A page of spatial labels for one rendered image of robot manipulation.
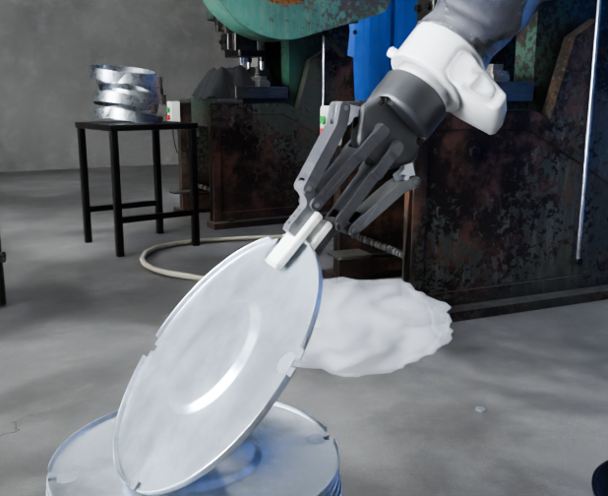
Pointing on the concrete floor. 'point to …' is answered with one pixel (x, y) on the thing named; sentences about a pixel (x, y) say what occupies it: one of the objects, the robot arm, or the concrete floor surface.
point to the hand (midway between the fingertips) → (298, 243)
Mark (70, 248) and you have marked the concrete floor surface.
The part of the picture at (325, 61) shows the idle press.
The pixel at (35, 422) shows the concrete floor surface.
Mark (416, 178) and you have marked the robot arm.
